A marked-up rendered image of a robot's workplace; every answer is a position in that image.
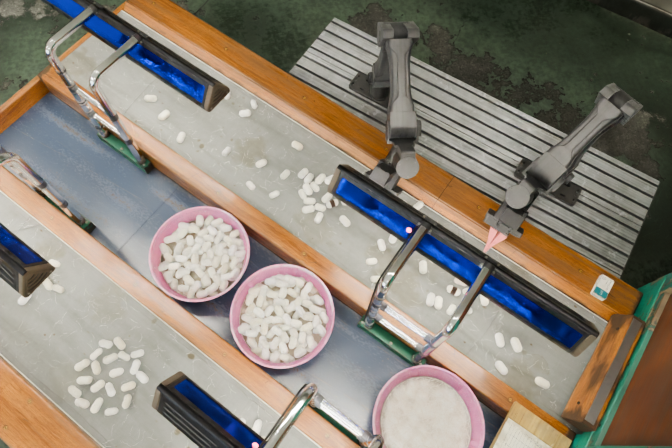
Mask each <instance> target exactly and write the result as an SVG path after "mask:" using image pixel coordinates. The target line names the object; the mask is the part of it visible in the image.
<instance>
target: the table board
mask: <svg viewBox="0 0 672 448"><path fill-rule="evenodd" d="M126 1H127V0H126ZM126 1H125V2H124V3H123V4H121V5H120V6H119V7H118V8H117V9H116V10H114V11H113V13H115V14H116V15H117V14H118V13H119V12H120V11H121V10H124V6H125V3H126ZM91 36H92V34H90V33H89V32H88V33H87V34H86V35H85V36H83V37H82V38H81V39H80V40H79V41H77V42H76V43H75V44H74V45H73V46H71V47H70V48H69V49H68V50H67V51H66V52H64V53H63V54H62V55H61V56H60V57H58V59H59V60H60V61H63V60H64V59H65V58H66V57H67V56H68V55H70V54H71V53H72V52H73V51H74V50H76V49H77V48H78V47H79V46H80V45H81V44H83V43H84V42H85V41H86V40H87V39H89V38H90V37H91ZM49 92H50V91H49V90H48V89H47V87H46V86H45V85H44V84H43V82H42V81H41V80H40V78H39V77H38V76H36V77H35V78H33V79H32V80H31V81H30V82H29V83H27V84H26V85H25V86H24V87H23V88H21V89H20V90H19V91H18V92H17V93H16V94H14V95H13V96H12V97H11V98H10V99H8V100H7V101H6V102H5V103H4V104H2V105H1V106H0V134H1V133H2V132H3V131H4V130H6V129H7V128H8V127H9V126H10V125H11V124H13V123H14V122H15V121H16V120H17V119H18V118H20V117H21V116H22V115H23V114H24V113H25V112H27V111H28V110H29V109H30V108H31V107H32V106H33V105H35V104H36V103H37V102H38V101H39V100H40V99H42V98H43V97H44V96H45V95H46V94H47V93H49Z"/></svg>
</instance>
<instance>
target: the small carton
mask: <svg viewBox="0 0 672 448"><path fill-rule="evenodd" d="M614 282H615V281H613V280H612V279H610V278H608V277H607V276H605V275H603V274H602V275H600V276H599V277H598V279H597V281H596V283H595V285H594V287H593V289H592V291H591V293H590V294H591V295H593V296H594V297H596V298H598V299H599V300H601V301H603V300H605V299H606V298H607V296H608V294H609V292H610V290H611V288H612V286H613V284H614Z"/></svg>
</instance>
